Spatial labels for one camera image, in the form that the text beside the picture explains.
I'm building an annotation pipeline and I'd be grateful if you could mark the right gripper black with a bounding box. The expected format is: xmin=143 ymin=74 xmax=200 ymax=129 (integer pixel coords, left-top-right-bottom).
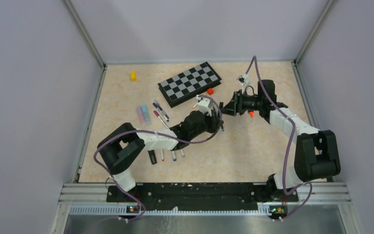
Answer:
xmin=220 ymin=90 xmax=263 ymax=117

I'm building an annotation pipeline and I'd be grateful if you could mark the black highlighter pink tip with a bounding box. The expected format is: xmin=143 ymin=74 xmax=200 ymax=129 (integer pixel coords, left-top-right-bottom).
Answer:
xmin=148 ymin=150 xmax=157 ymax=165

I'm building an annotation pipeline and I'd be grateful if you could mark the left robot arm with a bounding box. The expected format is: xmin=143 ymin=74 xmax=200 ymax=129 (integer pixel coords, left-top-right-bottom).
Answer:
xmin=96 ymin=111 xmax=223 ymax=202

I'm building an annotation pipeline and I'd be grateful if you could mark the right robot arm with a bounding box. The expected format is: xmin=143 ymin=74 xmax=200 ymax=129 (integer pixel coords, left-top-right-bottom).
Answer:
xmin=222 ymin=77 xmax=341 ymax=201

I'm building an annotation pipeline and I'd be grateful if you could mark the orange red cube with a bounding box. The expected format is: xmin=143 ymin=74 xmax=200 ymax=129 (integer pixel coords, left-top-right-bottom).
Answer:
xmin=206 ymin=88 xmax=214 ymax=96

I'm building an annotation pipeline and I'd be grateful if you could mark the black and grey chessboard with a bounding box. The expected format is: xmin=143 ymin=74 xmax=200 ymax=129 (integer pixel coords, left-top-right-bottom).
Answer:
xmin=158 ymin=62 xmax=222 ymax=108

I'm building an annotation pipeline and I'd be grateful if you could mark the purple whiteboard marker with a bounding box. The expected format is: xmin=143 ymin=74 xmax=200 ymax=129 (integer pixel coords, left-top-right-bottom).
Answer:
xmin=153 ymin=102 xmax=169 ymax=122

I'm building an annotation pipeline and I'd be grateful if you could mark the blue capped whiteboard marker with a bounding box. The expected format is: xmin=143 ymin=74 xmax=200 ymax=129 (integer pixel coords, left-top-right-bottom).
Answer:
xmin=160 ymin=149 xmax=165 ymax=161

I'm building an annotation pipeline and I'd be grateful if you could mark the white marker with pink band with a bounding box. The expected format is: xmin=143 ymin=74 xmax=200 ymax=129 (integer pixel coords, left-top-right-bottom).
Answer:
xmin=153 ymin=110 xmax=168 ymax=129

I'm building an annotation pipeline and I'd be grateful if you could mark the light blue eraser block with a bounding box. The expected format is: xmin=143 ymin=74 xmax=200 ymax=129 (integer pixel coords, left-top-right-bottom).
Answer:
xmin=141 ymin=104 xmax=151 ymax=125

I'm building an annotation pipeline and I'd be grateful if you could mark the pink eraser block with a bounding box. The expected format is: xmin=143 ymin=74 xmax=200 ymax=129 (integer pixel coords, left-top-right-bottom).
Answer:
xmin=136 ymin=106 xmax=146 ymax=126

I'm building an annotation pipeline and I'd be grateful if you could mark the yellow block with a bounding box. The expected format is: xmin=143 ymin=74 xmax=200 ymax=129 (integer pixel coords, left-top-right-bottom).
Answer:
xmin=130 ymin=71 xmax=137 ymax=81

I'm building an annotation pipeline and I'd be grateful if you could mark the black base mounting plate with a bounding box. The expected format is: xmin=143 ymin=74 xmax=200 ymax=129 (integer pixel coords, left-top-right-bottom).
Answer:
xmin=106 ymin=182 xmax=299 ymax=211

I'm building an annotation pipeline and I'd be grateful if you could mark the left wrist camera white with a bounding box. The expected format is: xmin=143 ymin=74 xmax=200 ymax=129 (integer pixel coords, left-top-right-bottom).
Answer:
xmin=196 ymin=95 xmax=214 ymax=117

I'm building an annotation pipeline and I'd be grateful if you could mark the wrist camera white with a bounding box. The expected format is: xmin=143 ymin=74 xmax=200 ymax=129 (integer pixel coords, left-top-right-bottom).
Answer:
xmin=196 ymin=95 xmax=214 ymax=117
xmin=237 ymin=73 xmax=251 ymax=88

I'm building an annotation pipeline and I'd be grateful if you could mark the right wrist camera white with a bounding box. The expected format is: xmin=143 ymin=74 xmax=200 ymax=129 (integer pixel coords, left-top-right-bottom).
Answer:
xmin=237 ymin=73 xmax=251 ymax=88

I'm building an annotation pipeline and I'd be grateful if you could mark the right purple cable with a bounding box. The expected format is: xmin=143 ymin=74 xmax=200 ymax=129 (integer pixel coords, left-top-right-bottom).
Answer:
xmin=245 ymin=55 xmax=314 ymax=222

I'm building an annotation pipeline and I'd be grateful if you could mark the aluminium frame rail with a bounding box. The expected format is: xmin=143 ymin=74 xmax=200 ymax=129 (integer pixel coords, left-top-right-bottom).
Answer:
xmin=51 ymin=182 xmax=362 ymax=234

